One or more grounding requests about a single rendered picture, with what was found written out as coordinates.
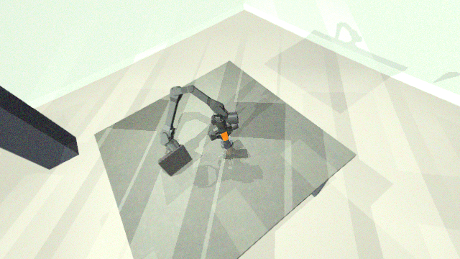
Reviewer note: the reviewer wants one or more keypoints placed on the orange knob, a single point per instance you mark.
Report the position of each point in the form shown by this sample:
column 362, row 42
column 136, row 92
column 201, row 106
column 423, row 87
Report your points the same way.
column 225, row 136

